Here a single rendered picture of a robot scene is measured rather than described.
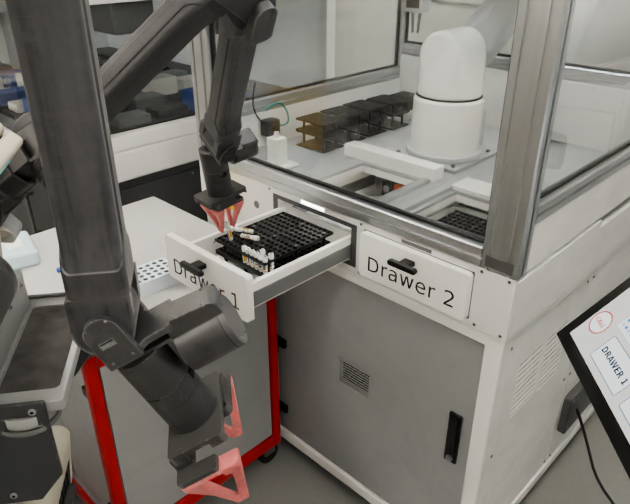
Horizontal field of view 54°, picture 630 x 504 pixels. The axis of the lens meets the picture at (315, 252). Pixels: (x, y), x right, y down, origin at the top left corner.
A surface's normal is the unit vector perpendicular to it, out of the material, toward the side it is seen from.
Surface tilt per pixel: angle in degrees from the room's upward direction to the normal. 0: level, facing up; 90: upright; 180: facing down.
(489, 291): 90
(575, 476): 0
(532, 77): 90
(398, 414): 90
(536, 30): 90
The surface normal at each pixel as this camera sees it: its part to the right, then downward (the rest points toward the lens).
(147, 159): 0.72, 0.33
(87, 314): 0.18, 0.46
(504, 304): -0.70, 0.33
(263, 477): 0.00, -0.88
